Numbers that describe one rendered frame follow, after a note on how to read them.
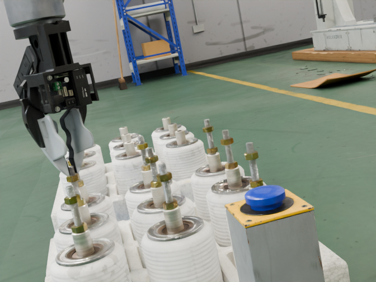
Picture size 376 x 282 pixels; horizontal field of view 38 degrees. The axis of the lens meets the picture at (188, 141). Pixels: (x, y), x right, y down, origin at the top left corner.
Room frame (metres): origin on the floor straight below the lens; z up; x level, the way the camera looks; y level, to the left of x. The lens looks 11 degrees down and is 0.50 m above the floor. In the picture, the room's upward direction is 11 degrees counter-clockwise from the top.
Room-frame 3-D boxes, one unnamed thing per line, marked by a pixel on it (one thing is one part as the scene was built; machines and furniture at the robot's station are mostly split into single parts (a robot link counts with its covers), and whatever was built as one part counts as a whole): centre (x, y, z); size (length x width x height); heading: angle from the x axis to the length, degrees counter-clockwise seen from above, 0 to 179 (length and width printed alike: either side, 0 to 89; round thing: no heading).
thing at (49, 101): (0.75, 0.16, 0.48); 0.09 x 0.08 x 0.12; 37
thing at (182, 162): (1.21, 0.01, 0.16); 0.10 x 0.10 x 0.18
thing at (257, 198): (0.51, -0.06, 0.32); 0.04 x 0.04 x 0.02
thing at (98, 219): (0.76, 0.17, 0.25); 0.08 x 0.08 x 0.01
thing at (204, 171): (0.92, -0.04, 0.25); 0.08 x 0.08 x 0.01
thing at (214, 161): (0.92, -0.04, 0.26); 0.02 x 0.02 x 0.03
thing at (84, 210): (0.76, 0.17, 0.26); 0.02 x 0.02 x 0.03
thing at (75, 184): (0.76, 0.17, 0.30); 0.01 x 0.01 x 0.08
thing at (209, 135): (0.92, -0.04, 0.31); 0.01 x 0.01 x 0.08
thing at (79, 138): (0.76, 0.15, 0.38); 0.06 x 0.03 x 0.09; 37
